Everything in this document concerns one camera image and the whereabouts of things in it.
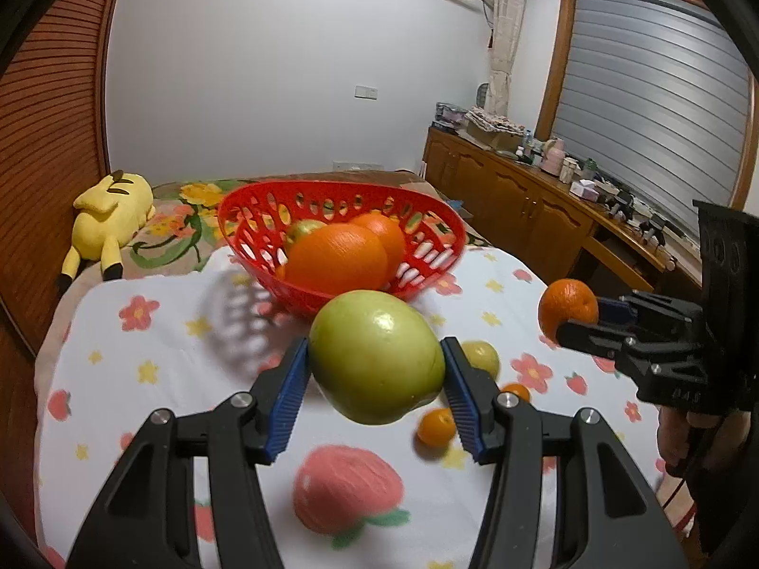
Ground large orange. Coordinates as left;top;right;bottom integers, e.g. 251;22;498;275
285;224;389;297
350;213;406;285

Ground red plastic basket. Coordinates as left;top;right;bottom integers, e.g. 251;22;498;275
216;179;468;320

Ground floral bedsheet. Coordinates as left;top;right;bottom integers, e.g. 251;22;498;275
127;179;493;276

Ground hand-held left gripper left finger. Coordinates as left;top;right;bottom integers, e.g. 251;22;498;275
68;337;312;569

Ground cardboard box with cloth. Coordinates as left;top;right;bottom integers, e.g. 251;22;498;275
465;108;523;152

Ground large green jujube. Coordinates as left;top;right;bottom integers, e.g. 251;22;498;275
308;289;447;426

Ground grey window blind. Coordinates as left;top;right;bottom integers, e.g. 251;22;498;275
551;0;754;238

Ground medium tangerine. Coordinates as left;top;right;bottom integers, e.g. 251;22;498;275
537;278;600;346

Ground strawberry print white cloth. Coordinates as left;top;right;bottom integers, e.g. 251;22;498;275
34;246;701;569

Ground small black gadget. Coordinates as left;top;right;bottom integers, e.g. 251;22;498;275
640;216;674;250
605;190;635;220

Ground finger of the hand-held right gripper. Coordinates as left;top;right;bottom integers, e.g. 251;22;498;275
596;290;706;333
556;317;653;376

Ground yellow-green jujube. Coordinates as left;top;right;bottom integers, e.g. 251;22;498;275
461;340;500;380

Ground person's right hand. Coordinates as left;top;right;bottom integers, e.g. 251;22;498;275
657;408;754;475

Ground stacked storage boxes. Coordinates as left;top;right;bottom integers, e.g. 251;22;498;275
433;102;469;130

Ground white curtain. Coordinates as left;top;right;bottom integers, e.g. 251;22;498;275
487;0;530;119

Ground olive green lemon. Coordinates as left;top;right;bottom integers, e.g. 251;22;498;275
285;219;327;253

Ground brown louvered wardrobe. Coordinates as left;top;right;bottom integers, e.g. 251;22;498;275
0;0;134;546

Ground wooden cabinet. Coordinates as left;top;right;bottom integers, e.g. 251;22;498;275
422;126;703;294

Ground yellow plush toy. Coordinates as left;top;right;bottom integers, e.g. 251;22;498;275
56;169;156;296

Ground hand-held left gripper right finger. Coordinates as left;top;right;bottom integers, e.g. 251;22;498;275
440;337;694;569

